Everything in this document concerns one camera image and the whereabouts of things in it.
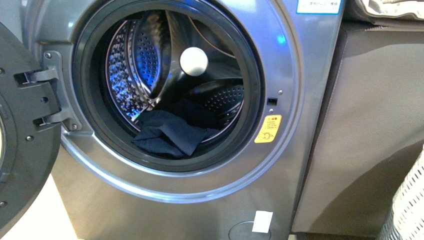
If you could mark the orange warning sticker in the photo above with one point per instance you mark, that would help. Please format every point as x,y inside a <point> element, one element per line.
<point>269,129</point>

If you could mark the white paper tag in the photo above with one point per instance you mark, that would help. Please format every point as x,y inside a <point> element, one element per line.
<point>262,221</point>

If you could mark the white blue label sticker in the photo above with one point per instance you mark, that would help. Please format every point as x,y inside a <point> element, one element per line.
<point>330,7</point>

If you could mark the washing machine round door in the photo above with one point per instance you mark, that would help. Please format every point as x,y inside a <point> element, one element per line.
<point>32,110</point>

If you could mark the grey front-load washing machine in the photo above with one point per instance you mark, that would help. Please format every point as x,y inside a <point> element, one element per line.
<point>241,59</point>

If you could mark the navy blue garment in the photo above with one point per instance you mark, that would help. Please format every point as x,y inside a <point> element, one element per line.
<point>176,129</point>

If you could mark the white perforated laundry basket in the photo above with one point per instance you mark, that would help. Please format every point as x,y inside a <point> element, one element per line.
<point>405,218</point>

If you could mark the grey cabinet beside washer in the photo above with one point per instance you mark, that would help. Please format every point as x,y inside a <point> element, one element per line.
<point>369,133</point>

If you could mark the white cloth on cabinet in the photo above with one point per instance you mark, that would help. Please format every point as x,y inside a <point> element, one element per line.
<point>372,10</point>

